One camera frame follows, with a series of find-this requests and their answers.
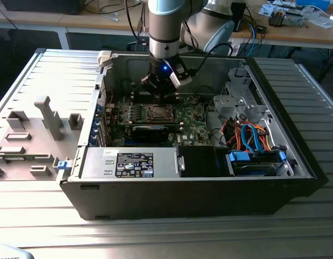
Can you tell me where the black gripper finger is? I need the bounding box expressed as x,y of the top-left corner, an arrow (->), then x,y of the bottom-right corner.
162,81 -> 181,105
140,72 -> 164,105

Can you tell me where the metal CPU socket cover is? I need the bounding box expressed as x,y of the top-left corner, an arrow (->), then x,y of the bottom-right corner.
147,104 -> 178,121

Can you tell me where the silver CPU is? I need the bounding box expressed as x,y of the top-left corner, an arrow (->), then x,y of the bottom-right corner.
152,106 -> 171,119

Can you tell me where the black RAM slot bank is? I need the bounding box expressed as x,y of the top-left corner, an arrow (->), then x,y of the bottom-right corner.
130,91 -> 181,105
114,120 -> 183,129

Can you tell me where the CPU socket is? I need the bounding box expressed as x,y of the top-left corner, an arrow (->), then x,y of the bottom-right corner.
146,103 -> 178,121

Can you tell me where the black CPU cooler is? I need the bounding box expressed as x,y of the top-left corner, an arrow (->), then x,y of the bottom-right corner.
268,7 -> 288,28

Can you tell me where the green motherboard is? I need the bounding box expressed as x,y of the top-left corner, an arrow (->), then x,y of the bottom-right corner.
109,93 -> 214,148

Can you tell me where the black graphics card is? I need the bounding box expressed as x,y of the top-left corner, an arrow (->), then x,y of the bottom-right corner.
131,124 -> 183,144

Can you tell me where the white plastic latch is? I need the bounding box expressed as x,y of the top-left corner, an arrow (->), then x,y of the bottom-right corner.
97,50 -> 113,68

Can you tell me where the silver metal drive cage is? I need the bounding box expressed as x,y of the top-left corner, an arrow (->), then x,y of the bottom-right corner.
212,67 -> 267,122

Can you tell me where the black plastic shroud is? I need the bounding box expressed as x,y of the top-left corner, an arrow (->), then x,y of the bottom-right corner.
179,145 -> 220,178

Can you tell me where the silver power supply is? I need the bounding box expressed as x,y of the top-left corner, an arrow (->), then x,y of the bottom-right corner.
79,147 -> 182,180

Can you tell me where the hard disk in blue carrier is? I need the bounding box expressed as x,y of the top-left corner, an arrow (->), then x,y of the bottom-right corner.
226,149 -> 288,178

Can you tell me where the wooden desk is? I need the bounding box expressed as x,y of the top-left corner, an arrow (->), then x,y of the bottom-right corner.
0,0 -> 333,51

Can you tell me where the grey parts rack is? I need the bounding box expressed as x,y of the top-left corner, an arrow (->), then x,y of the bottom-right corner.
0,96 -> 85,182

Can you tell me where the black PC case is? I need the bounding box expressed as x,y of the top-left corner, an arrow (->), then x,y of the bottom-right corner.
59,48 -> 329,221

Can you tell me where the blue plastic latch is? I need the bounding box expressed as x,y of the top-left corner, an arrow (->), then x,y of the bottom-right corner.
57,159 -> 72,171

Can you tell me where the black monitor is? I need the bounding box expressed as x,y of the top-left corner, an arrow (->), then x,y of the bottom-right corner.
1,0 -> 82,16

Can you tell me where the grey metal drive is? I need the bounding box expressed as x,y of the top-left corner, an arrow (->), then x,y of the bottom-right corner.
286,10 -> 304,28

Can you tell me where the blue box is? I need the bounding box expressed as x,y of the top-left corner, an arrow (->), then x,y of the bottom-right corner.
295,0 -> 331,11

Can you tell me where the pale grey device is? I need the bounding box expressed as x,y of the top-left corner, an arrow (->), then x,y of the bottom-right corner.
0,244 -> 35,259

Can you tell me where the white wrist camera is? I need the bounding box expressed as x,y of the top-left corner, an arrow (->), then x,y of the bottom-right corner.
169,63 -> 193,88

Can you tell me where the blue wire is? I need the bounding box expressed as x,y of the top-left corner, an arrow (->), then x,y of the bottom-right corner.
240,122 -> 264,155

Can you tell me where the orange wire bundle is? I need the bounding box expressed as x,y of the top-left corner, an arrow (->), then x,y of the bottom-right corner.
222,121 -> 276,152

